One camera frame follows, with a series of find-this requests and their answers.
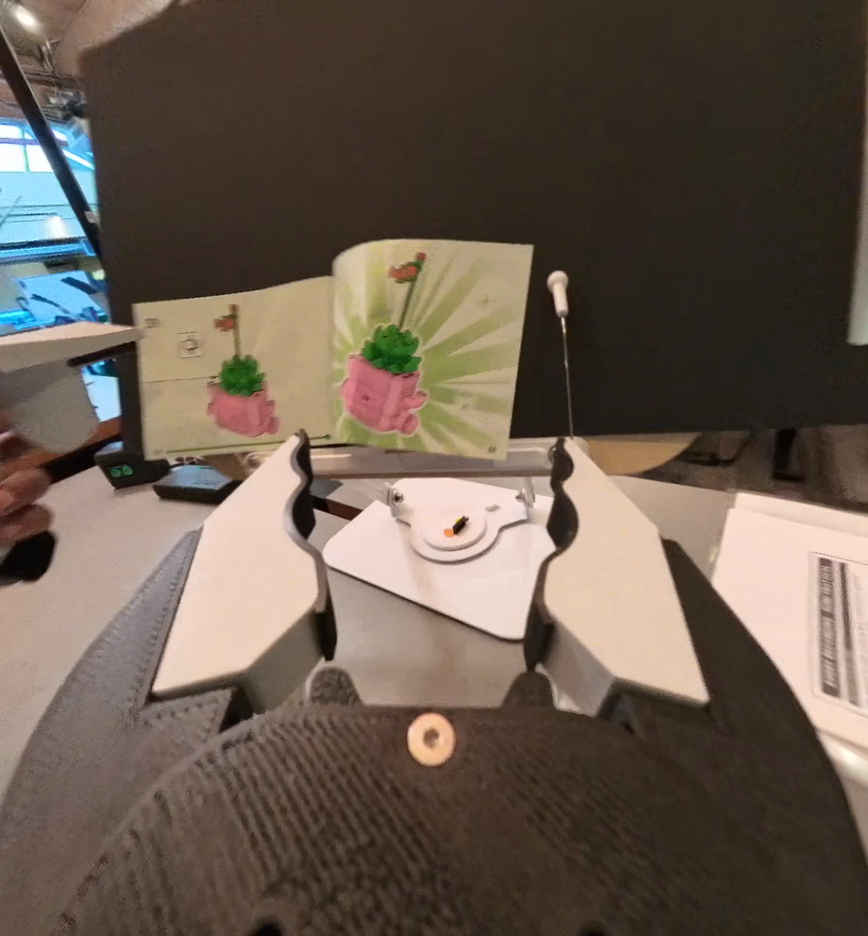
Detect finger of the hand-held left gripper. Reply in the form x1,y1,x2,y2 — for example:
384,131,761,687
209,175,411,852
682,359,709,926
0,322,146,456

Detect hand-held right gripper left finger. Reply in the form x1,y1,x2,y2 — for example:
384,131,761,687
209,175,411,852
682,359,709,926
151,430,337,716

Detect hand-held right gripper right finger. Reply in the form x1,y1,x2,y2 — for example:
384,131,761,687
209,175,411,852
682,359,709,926
525,437,710,716

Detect toy brick instruction booklet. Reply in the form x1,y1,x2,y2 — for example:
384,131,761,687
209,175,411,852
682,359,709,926
133,237,536,463

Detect person's left hand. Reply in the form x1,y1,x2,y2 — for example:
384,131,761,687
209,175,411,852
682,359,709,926
0,404,55,546

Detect black power bank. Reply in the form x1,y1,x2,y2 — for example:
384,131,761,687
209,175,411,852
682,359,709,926
154,464,243,506

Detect black charging case green lights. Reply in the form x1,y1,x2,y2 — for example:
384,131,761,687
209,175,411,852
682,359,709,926
95,441,170,489

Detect printed paper in acrylic holder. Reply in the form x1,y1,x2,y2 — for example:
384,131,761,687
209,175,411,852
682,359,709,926
712,491,868,741

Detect white book stand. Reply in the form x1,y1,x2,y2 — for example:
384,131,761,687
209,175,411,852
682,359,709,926
237,271,702,642

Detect black pole stand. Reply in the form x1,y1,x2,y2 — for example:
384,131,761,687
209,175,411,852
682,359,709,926
0,0,103,246

